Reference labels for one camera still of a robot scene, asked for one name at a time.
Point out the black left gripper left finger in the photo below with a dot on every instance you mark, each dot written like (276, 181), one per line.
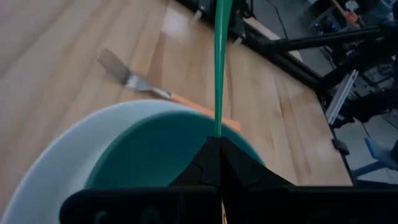
(202, 172)

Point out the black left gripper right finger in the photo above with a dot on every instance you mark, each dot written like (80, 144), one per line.
(242, 172)

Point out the green bowl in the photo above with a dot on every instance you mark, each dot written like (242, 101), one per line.
(149, 155)

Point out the black table clamp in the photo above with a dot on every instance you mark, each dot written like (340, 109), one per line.
(340, 146)

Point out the silver clamp bar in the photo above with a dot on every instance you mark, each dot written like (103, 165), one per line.
(340, 96)

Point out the white plate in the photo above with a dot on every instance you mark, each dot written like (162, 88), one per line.
(62, 161)

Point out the black metal table frame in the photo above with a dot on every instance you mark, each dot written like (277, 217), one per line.
(289, 63)

